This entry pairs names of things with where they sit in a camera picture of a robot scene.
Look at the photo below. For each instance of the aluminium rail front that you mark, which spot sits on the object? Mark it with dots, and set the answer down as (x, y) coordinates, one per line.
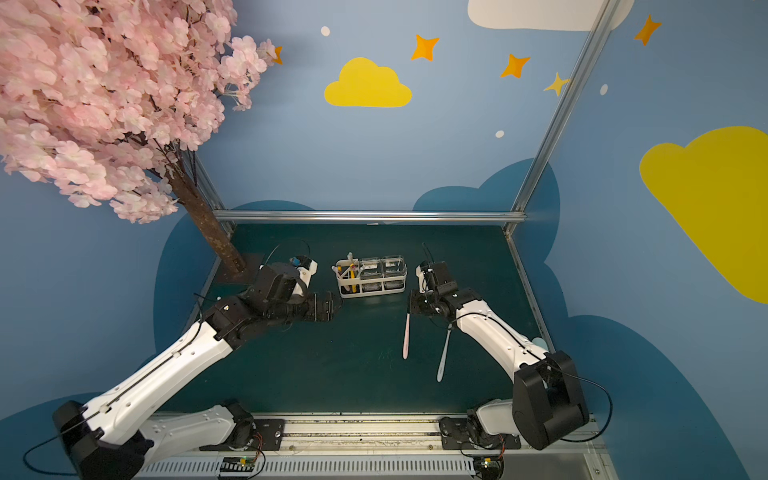
(345, 446)

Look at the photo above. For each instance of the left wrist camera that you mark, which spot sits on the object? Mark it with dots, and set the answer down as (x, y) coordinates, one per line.
(306, 268)

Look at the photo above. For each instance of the pink cherry blossom tree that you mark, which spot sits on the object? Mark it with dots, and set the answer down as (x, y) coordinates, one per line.
(106, 100)

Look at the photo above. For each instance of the white toothbrush holder rack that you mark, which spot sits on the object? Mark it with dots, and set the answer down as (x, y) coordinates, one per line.
(375, 276)

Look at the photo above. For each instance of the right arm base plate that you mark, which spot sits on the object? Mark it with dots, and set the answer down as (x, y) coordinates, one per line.
(464, 433)

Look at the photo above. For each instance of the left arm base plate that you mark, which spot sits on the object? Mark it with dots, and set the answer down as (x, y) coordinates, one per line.
(258, 434)

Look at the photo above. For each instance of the aluminium frame back bar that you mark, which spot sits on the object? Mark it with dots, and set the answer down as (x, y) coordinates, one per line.
(367, 217)

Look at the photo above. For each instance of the pale white toothbrush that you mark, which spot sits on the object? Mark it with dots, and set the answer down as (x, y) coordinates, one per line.
(443, 359)

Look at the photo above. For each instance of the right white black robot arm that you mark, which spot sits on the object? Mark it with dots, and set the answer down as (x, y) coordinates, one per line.
(547, 402)

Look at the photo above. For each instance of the yellow toothbrush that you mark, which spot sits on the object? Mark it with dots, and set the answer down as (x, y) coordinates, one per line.
(353, 279)

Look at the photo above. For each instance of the right green circuit board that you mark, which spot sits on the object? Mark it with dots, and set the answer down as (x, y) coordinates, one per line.
(487, 468)

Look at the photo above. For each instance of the left green circuit board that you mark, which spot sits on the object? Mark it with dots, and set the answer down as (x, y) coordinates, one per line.
(237, 467)

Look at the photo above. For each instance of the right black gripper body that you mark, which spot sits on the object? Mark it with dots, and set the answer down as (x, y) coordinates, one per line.
(424, 302)

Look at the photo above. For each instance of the light pink toothbrush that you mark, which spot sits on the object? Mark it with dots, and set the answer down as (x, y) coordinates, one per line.
(406, 337)

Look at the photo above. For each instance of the aluminium frame upright post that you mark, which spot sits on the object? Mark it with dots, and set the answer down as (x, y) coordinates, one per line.
(583, 68)

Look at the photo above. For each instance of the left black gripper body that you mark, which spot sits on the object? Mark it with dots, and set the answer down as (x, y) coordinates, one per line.
(324, 306)

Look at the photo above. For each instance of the light blue brush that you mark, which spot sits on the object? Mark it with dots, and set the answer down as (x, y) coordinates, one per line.
(540, 342)

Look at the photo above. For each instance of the tree base plate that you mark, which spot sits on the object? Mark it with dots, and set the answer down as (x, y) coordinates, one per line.
(251, 263)

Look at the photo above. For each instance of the green circuit board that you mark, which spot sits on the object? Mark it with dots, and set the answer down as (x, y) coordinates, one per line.
(237, 467)
(487, 468)

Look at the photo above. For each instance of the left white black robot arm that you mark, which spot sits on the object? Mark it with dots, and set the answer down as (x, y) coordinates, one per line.
(113, 435)

